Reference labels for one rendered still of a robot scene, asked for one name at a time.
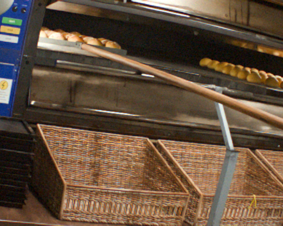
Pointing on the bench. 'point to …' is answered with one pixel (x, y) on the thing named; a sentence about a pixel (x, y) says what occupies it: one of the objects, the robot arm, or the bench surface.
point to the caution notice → (2, 90)
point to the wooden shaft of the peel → (278, 122)
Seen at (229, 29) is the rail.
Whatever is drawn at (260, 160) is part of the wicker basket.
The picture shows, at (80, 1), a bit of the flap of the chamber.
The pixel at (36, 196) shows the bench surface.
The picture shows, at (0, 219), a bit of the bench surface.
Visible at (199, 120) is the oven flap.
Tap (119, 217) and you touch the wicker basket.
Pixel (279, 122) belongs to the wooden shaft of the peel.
